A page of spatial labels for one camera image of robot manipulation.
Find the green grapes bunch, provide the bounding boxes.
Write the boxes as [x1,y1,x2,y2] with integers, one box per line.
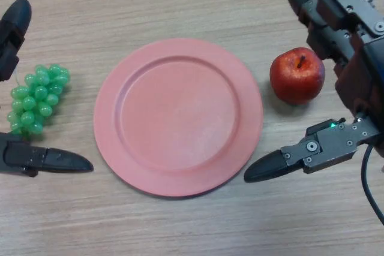
[6,63,71,140]

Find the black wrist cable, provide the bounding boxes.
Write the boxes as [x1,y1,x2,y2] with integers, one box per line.
[362,144,384,225]

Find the red apple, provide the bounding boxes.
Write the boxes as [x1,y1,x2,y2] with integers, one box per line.
[269,47,326,106]

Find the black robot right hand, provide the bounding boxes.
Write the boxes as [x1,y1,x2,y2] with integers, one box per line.
[243,0,384,183]

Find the pink round plate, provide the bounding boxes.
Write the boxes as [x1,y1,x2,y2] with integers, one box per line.
[93,38,265,199]

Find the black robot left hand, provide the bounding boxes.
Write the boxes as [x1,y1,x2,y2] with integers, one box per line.
[0,0,94,178]

